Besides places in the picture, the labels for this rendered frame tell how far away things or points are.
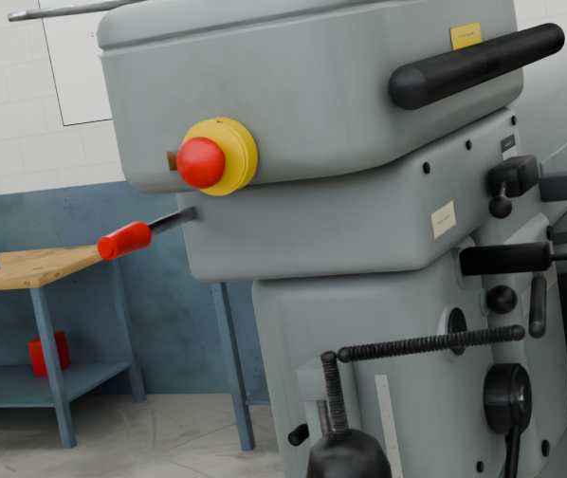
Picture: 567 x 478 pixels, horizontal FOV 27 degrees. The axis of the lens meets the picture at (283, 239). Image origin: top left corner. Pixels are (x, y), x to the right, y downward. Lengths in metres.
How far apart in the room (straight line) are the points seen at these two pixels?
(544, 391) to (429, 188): 0.38
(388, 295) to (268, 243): 0.12
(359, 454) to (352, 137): 0.26
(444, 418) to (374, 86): 0.34
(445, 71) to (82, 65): 5.56
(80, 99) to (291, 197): 5.47
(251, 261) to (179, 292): 5.31
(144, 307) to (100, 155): 0.86
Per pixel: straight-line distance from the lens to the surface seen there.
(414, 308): 1.07
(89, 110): 6.46
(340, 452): 0.99
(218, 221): 1.07
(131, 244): 0.98
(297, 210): 1.04
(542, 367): 1.32
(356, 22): 0.91
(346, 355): 0.98
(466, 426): 1.14
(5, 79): 6.77
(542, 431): 1.31
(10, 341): 7.15
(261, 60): 0.92
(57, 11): 0.99
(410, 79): 0.91
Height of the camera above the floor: 1.85
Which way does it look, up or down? 10 degrees down
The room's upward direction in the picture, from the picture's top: 10 degrees counter-clockwise
